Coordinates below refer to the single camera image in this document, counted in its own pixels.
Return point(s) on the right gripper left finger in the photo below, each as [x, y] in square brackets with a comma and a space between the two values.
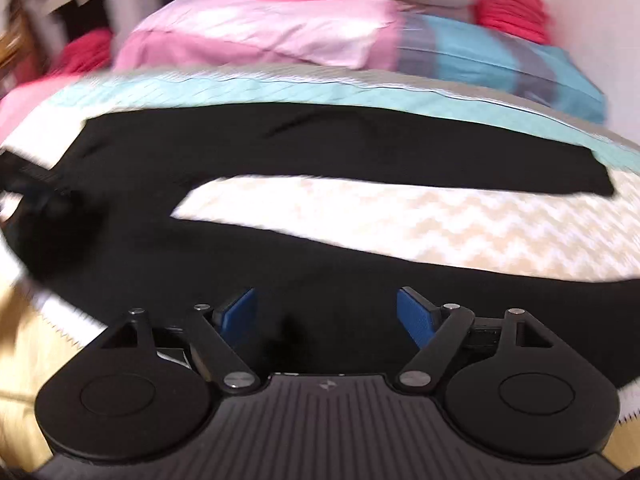
[214, 333]

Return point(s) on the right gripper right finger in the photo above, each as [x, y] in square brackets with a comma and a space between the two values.
[438, 332]

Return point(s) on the black pants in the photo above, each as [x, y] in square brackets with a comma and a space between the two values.
[325, 211]

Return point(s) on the zigzag patterned bed sheet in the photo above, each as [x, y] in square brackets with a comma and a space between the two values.
[124, 400]

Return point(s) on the blue grey striped pillow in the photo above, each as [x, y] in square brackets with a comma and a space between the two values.
[444, 49]

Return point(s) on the pink purple pillow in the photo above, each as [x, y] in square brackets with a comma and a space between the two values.
[355, 34]

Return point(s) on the red cloth pile left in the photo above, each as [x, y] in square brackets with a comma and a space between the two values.
[86, 54]

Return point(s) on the red knitted cloth right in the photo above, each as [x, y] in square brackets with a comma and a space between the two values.
[525, 19]

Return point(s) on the wooden shelf with clutter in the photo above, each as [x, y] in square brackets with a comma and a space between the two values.
[31, 40]

